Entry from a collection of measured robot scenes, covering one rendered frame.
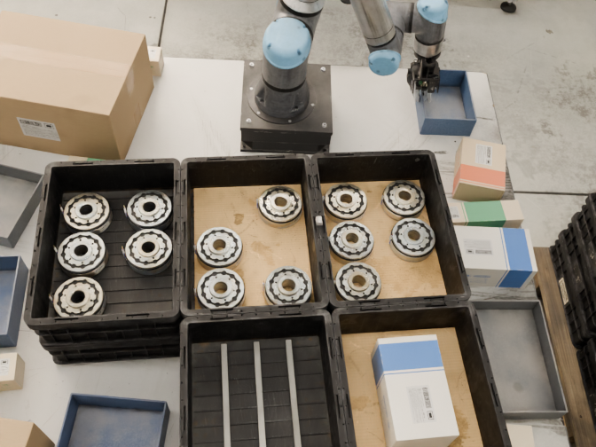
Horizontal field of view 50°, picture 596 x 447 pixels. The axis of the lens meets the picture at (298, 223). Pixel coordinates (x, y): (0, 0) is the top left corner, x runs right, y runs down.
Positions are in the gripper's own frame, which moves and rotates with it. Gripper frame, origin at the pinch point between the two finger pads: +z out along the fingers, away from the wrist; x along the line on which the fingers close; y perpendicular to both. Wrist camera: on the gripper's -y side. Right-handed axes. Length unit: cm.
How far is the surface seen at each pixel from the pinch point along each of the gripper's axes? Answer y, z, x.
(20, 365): 86, -10, -93
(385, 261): 61, -10, -13
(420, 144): 13.6, 5.3, -0.4
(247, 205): 47, -14, -46
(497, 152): 21.3, 0.5, 19.2
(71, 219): 56, -22, -84
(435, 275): 64, -8, -2
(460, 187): 32.3, 1.1, 8.4
